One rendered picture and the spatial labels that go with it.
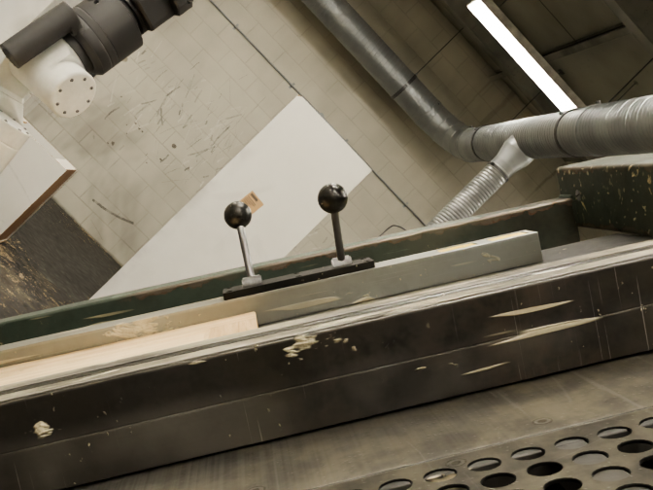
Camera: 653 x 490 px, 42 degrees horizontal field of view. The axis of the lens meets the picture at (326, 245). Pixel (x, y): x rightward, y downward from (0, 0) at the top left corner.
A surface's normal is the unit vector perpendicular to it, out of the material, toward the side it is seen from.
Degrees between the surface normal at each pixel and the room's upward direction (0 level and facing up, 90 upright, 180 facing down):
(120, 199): 90
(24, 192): 90
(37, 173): 90
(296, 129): 90
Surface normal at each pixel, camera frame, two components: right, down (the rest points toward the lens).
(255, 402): 0.11, 0.07
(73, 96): 0.70, 0.58
